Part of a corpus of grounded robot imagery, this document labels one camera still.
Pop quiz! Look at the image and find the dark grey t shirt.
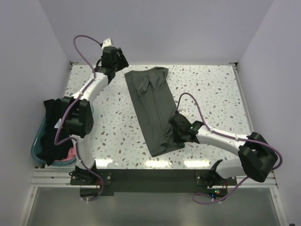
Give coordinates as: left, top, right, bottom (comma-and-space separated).
125, 67, 185, 157

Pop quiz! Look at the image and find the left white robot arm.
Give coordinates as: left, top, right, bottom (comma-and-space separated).
55, 46, 129, 185

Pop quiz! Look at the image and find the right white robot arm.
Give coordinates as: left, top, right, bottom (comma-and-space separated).
168, 112, 279, 185

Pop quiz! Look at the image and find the pink t shirt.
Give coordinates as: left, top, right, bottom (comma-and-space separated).
56, 147, 76, 163

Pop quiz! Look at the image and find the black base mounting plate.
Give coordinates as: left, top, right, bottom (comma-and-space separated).
69, 169, 237, 198

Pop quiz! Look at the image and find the black t shirt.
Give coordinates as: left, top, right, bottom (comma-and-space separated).
37, 98, 74, 166

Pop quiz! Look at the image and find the teal plastic laundry basket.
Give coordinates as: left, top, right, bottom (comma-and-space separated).
31, 97, 94, 166

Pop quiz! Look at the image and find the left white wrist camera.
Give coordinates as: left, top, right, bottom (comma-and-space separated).
102, 38, 113, 49

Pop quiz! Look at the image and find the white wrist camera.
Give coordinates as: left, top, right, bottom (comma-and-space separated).
102, 38, 113, 49
178, 109, 190, 116

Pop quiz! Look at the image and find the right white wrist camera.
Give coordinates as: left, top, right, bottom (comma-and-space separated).
178, 109, 190, 116

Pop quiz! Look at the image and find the aluminium rail frame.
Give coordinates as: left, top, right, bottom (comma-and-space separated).
18, 164, 288, 226

